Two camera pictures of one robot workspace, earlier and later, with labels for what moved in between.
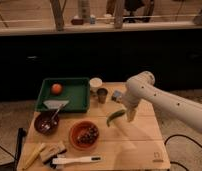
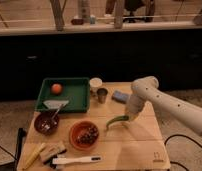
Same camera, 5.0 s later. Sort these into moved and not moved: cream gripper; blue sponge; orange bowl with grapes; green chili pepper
Moved: green chili pepper
Not moved: blue sponge; cream gripper; orange bowl with grapes
